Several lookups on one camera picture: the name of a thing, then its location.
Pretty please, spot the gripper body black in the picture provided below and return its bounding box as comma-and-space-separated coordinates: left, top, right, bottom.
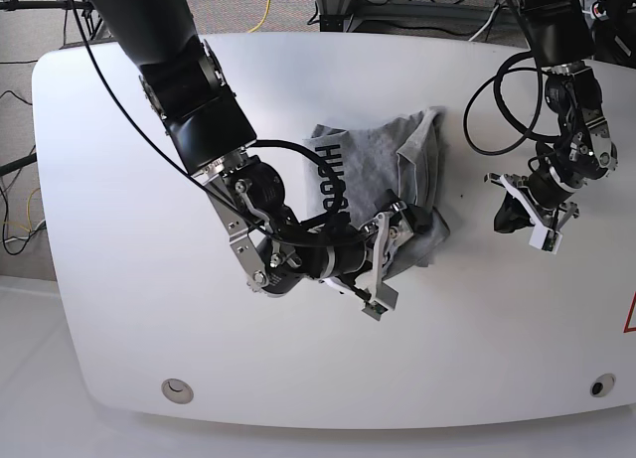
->
518, 164, 579, 225
319, 204, 418, 299

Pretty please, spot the grey T-shirt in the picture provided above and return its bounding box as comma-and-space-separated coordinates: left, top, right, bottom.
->
301, 106, 450, 278

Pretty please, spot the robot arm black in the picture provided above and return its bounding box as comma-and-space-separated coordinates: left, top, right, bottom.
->
493, 0, 617, 224
88, 0, 432, 309

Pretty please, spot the red warning triangle sticker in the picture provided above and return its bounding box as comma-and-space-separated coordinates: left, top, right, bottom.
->
623, 294, 636, 333

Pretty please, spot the right table grommet hole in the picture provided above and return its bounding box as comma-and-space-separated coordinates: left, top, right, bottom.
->
590, 374, 616, 397

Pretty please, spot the table grommet hole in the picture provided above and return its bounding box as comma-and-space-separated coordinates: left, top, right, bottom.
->
590, 374, 616, 397
161, 379, 194, 404

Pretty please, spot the left table grommet hole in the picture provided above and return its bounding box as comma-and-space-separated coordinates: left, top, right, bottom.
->
161, 379, 194, 404

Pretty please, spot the black tripod stand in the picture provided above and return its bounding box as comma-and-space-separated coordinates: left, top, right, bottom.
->
1, 0, 72, 12

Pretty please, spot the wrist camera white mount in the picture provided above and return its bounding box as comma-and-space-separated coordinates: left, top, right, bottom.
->
321, 200, 414, 321
484, 173, 580, 254

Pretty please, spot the grey metal frame base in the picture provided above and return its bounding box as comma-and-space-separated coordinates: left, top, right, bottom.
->
312, 0, 498, 34

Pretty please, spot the yellow cable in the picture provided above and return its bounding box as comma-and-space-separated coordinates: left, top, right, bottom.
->
247, 0, 279, 35

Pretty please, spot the floor black cables left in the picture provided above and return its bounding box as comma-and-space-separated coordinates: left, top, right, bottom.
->
0, 89, 46, 255

